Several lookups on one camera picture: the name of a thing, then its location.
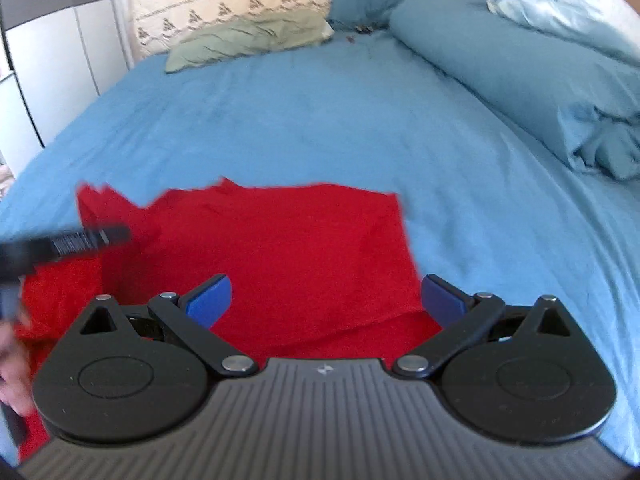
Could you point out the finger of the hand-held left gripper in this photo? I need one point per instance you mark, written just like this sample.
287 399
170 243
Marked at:
75 243

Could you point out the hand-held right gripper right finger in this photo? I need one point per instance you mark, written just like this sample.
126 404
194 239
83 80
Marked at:
441 301

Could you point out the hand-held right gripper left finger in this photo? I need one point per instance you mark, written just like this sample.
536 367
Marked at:
211 301

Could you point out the red shirt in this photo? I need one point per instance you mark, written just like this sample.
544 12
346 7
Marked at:
300 260

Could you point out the person's left hand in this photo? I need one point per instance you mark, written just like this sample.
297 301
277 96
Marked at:
14 365

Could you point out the white wardrobe with dark band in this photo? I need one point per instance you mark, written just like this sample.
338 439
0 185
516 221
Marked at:
45 55

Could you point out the teal duvet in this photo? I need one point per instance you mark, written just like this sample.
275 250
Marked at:
510 75

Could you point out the green pillow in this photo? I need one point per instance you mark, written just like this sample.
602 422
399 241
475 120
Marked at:
245 37

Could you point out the cream embroidered pillow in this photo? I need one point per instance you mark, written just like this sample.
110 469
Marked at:
210 7

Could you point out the small dark object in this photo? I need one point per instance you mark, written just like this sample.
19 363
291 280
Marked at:
364 29

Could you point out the light blue blanket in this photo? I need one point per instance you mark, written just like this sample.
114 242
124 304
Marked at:
565 5

